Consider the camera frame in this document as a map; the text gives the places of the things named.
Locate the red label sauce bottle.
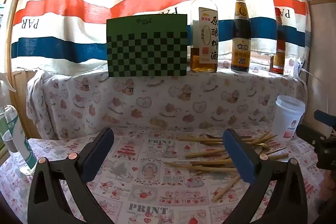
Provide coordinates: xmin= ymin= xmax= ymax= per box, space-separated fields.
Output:
xmin=269 ymin=7 xmax=286 ymax=75

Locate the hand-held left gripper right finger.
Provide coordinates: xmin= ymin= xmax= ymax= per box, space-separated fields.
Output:
xmin=223 ymin=128 xmax=308 ymax=224

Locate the bear print cloth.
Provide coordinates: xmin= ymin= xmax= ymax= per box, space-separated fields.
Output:
xmin=26 ymin=55 xmax=307 ymax=140

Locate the pile of bamboo chopsticks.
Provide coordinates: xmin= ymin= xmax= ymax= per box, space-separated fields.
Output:
xmin=163 ymin=130 xmax=289 ymax=203

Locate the person's right forearm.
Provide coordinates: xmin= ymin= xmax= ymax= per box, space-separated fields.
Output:
xmin=318 ymin=169 xmax=336 ymax=215

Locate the clear cooking wine bottle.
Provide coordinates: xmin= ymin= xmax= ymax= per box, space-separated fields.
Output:
xmin=190 ymin=0 xmax=219 ymax=73

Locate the white power adapter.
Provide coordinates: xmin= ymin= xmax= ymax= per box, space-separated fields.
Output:
xmin=290 ymin=56 xmax=323 ymax=83

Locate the green checkered board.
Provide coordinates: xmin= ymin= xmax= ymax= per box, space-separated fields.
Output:
xmin=106 ymin=14 xmax=189 ymax=77

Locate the strawberry print tablecloth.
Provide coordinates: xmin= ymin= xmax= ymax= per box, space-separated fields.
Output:
xmin=0 ymin=127 xmax=326 ymax=224

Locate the dark soy sauce bottle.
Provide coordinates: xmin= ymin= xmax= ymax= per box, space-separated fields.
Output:
xmin=231 ymin=0 xmax=252 ymax=73

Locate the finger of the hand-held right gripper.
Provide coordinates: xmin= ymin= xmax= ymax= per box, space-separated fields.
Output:
xmin=314 ymin=110 xmax=336 ymax=127
xmin=296 ymin=124 xmax=328 ymax=146

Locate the wooden side panel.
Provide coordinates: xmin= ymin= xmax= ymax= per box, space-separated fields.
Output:
xmin=5 ymin=0 xmax=42 ymax=139

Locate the clear plastic cup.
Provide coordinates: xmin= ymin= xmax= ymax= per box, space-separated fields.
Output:
xmin=273 ymin=95 xmax=306 ymax=146

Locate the striped curtain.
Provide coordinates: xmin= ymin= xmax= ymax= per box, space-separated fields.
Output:
xmin=10 ymin=0 xmax=309 ymax=72

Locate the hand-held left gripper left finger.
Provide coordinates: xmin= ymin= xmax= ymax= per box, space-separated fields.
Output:
xmin=28 ymin=127 xmax=114 ymax=224

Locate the clear spray bottle green label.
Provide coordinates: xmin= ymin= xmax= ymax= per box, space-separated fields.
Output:
xmin=0 ymin=73 xmax=37 ymax=176

